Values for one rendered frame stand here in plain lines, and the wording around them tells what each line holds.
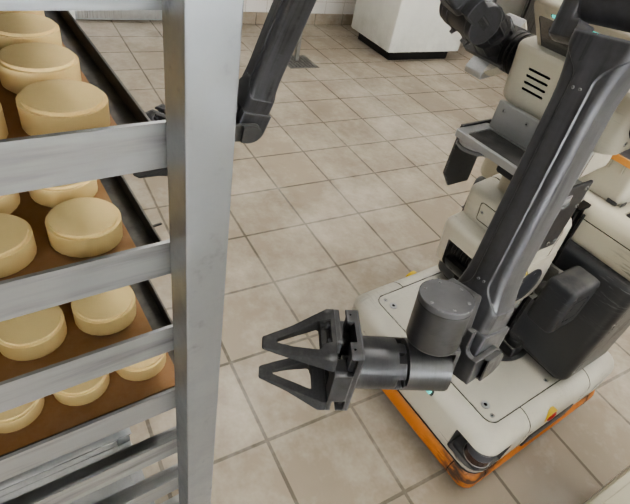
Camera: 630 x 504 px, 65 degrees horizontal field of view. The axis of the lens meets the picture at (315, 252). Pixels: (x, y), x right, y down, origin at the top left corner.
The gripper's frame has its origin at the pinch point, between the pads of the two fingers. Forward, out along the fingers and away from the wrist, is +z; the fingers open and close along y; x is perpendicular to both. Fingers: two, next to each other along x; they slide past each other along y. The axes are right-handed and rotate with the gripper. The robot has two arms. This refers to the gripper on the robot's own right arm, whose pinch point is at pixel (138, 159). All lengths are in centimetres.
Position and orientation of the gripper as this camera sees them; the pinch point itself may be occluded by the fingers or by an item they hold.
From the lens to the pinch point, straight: 82.1
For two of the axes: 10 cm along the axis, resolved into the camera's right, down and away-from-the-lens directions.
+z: -4.6, 5.4, -7.1
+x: -8.8, -4.0, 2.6
